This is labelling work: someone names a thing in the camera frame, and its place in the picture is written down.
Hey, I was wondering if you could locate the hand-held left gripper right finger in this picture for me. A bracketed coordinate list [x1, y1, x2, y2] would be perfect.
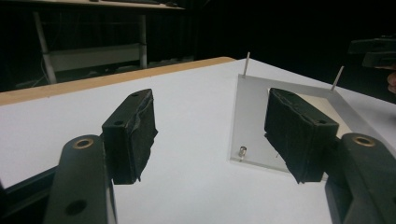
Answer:
[263, 87, 340, 185]

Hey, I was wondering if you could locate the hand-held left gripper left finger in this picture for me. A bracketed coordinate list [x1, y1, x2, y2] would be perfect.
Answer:
[101, 88, 159, 186]

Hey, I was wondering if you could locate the thin metal pin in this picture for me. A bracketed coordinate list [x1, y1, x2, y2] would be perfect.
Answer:
[242, 51, 251, 78]
[330, 65, 346, 92]

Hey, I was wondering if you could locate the clear square acrylic frame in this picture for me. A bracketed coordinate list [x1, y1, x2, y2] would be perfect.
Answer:
[228, 74, 396, 182]

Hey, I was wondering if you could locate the white metal frame desk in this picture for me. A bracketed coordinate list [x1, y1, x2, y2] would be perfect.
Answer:
[0, 0, 185, 86]

